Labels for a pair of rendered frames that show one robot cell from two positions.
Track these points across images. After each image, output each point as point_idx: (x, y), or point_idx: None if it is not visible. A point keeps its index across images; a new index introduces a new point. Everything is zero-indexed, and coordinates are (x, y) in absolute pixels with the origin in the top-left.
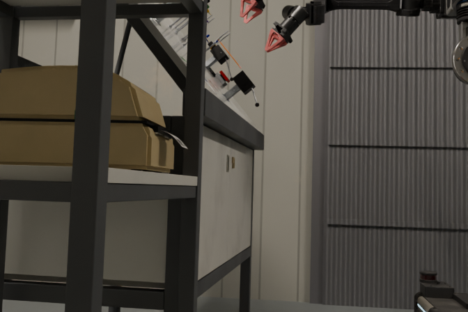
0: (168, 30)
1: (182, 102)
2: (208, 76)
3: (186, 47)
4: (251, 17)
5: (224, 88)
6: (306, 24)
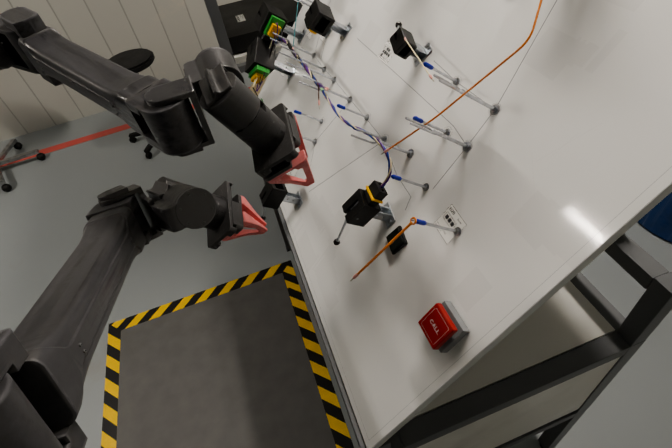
0: (311, 93)
1: None
2: (312, 171)
3: (346, 138)
4: (294, 177)
5: (406, 309)
6: (161, 232)
